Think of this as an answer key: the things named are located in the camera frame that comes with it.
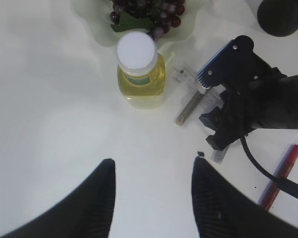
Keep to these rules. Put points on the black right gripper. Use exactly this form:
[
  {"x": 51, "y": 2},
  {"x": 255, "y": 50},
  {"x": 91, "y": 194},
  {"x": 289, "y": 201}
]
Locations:
[{"x": 241, "y": 104}]

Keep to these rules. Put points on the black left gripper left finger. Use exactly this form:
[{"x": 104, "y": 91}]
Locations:
[{"x": 87, "y": 212}]

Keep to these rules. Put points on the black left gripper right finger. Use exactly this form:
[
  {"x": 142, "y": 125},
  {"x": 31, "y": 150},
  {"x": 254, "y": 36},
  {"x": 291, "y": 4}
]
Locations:
[{"x": 221, "y": 211}]

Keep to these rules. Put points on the clear plastic ruler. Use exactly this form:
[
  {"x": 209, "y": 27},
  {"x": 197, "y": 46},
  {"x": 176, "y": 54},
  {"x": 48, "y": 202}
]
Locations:
[{"x": 186, "y": 79}]

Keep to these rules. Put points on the red marker pen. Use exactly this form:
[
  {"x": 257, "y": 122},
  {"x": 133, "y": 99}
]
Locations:
[{"x": 282, "y": 171}]

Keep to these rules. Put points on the gold marker pen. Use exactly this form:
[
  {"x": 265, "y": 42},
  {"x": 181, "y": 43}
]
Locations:
[{"x": 190, "y": 107}]

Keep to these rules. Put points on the purple artificial grape bunch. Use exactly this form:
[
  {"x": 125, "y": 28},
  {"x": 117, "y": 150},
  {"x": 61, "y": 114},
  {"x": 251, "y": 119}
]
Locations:
[{"x": 157, "y": 17}]

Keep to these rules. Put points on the yellow liquid plastic bottle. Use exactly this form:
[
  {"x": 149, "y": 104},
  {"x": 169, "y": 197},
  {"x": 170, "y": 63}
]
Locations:
[{"x": 141, "y": 70}]

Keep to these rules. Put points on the silver marker pen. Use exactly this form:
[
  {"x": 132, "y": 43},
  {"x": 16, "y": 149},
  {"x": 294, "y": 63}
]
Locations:
[{"x": 218, "y": 155}]

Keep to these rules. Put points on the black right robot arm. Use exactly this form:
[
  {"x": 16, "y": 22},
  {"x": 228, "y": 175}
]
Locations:
[{"x": 278, "y": 110}]

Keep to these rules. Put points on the green wavy glass plate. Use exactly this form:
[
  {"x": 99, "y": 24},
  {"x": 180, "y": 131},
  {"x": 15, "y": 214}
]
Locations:
[{"x": 95, "y": 13}]

